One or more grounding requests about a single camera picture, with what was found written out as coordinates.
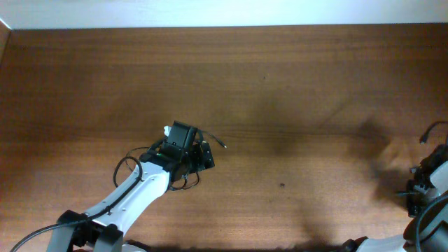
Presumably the black cable bundle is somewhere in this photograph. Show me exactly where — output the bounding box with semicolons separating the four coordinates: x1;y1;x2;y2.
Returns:
125;129;228;192

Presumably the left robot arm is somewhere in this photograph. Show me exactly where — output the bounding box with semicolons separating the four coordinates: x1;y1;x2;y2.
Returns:
47;121;214;251

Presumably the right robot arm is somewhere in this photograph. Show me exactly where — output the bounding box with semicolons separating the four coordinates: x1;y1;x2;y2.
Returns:
338;144;447;252

